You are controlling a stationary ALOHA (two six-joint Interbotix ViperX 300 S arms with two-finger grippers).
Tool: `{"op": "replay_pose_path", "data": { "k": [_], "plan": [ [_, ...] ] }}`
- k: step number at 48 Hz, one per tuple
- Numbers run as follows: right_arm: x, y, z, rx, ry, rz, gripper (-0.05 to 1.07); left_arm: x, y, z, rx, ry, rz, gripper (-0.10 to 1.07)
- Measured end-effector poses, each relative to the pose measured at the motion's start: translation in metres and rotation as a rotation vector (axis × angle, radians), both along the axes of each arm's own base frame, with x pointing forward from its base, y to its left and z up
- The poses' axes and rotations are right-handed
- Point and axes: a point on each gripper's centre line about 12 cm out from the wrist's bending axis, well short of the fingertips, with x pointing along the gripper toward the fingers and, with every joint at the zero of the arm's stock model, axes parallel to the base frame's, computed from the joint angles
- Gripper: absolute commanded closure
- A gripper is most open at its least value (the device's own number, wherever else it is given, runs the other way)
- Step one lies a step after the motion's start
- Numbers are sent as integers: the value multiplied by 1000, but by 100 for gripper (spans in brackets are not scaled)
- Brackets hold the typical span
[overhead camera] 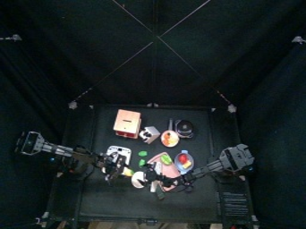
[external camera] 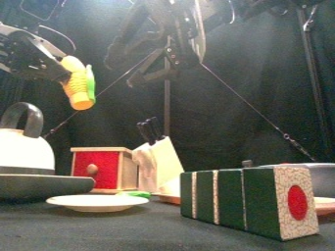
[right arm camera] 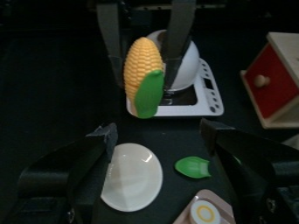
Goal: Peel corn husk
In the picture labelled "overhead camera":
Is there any grey blue bowl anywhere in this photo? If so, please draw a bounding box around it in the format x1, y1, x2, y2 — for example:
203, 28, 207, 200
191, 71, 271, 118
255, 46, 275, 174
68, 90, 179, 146
173, 149, 196, 175

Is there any white round plate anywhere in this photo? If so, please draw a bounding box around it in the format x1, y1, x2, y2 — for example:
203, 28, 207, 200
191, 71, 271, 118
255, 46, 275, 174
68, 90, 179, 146
130, 171, 148, 190

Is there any pink cutting board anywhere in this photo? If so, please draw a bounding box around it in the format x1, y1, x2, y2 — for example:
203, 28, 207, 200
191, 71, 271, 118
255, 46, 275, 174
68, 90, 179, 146
144, 151, 183, 192

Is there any wooden box with red drawer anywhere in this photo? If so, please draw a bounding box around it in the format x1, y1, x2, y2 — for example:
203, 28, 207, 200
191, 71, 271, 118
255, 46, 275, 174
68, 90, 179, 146
112, 108, 143, 140

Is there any green toy vegetable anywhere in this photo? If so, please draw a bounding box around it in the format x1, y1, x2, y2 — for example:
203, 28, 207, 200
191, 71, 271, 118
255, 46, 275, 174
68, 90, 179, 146
159, 154, 175, 166

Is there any black round pot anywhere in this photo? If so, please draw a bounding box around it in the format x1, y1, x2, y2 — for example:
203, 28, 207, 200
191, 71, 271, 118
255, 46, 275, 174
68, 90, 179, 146
173, 119, 196, 140

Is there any cream wooden knife block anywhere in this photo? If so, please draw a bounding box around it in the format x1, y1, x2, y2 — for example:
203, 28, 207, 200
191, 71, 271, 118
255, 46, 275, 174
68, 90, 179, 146
137, 125, 163, 145

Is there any small frying pan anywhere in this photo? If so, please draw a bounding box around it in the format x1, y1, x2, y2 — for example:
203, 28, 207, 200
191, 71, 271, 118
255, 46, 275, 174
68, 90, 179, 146
159, 118, 181, 148

